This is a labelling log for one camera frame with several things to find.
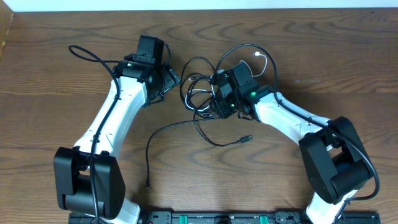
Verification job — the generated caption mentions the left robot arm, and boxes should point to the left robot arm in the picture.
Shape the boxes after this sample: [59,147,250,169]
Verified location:
[53,35,180,223]

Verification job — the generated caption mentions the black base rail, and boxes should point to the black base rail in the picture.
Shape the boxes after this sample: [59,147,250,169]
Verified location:
[68,211,381,224]

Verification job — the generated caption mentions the white USB cable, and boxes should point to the white USB cable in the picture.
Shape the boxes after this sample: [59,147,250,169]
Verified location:
[185,51,268,113]

